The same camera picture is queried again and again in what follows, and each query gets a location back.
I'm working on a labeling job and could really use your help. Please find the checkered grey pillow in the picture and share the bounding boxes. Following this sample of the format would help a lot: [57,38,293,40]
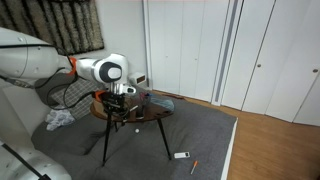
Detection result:
[51,79,100,120]

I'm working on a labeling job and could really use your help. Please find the white remote control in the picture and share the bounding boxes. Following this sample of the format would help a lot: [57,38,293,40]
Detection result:
[174,152,190,159]

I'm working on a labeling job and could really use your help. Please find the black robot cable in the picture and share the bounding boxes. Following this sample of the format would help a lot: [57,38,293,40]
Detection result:
[0,43,101,111]

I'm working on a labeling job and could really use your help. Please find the orange white marker pen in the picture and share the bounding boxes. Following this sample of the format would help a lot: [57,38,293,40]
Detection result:
[190,160,198,175]

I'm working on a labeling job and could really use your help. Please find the black object on table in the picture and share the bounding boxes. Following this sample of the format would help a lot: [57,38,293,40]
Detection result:
[136,115,144,120]

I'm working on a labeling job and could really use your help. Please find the cup with pens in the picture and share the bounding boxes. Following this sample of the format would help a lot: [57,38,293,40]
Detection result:
[140,93,151,109]

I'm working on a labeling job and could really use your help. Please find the grey bed blanket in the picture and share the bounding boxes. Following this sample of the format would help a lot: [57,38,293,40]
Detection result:
[32,99,237,180]

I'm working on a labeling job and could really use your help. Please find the white closet doors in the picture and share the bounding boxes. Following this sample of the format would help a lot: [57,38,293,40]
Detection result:
[143,0,320,126]

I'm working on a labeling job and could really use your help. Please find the shaggy striped wall rug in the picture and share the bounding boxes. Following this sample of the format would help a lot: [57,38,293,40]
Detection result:
[0,0,104,54]

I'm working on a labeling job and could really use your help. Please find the round wooden side table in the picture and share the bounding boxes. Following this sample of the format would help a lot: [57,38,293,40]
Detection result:
[90,100,173,165]

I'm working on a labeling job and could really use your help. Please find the brown cardboard box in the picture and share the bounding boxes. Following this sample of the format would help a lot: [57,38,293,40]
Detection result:
[93,100,107,116]

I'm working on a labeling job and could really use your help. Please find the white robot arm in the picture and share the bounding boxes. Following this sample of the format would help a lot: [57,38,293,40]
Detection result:
[0,28,136,96]

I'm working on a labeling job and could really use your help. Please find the white bedside clock box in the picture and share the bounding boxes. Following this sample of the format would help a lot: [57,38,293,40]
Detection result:
[129,72,146,85]

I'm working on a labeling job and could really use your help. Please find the teal crumpled cloth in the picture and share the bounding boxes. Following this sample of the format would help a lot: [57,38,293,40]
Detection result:
[150,97,175,111]

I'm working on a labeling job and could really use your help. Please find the grey headboard cushion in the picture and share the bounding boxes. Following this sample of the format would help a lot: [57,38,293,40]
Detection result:
[35,73,75,106]

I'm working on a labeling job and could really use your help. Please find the crumpled white cloth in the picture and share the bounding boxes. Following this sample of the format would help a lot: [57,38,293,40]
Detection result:
[45,110,75,131]

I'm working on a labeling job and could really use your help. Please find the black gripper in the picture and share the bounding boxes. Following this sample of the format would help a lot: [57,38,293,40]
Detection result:
[101,92,126,115]

